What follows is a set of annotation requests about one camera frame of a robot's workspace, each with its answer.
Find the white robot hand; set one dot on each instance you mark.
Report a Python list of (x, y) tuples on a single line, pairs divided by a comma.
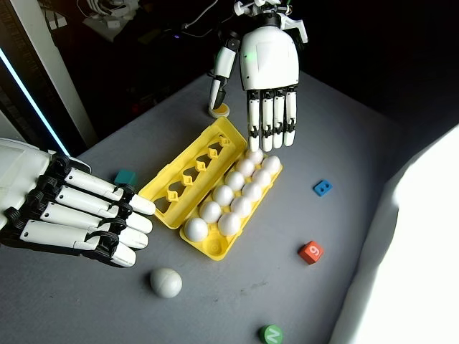
[(32, 186), (269, 61)]

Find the white toy egg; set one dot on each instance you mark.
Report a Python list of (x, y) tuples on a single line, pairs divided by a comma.
[(255, 157), (251, 191), (261, 178), (222, 195), (241, 206), (245, 167), (229, 224), (165, 283), (210, 211), (196, 229), (271, 165), (234, 180)]

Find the yellow toy egg half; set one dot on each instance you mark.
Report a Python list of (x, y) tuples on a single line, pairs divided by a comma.
[(221, 112)]

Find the yellow egg carton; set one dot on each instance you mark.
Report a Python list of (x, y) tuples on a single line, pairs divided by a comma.
[(215, 248)]

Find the cyan light strip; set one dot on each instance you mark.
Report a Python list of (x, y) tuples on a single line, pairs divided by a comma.
[(32, 102)]

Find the teal toy block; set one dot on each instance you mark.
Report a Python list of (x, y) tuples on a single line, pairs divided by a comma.
[(125, 177)]

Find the grey table cloth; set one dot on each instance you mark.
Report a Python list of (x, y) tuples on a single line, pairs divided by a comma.
[(322, 143)]

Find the blue toy block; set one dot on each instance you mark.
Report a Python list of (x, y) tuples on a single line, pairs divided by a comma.
[(322, 188)]

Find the white background device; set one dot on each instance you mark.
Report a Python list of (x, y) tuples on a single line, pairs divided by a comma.
[(107, 23)]

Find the red number block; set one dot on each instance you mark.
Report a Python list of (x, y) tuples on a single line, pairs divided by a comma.
[(310, 252)]

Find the green round letter block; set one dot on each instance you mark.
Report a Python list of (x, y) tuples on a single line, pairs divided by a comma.
[(271, 335)]

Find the white frame post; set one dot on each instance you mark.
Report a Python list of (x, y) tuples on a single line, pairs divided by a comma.
[(61, 71)]

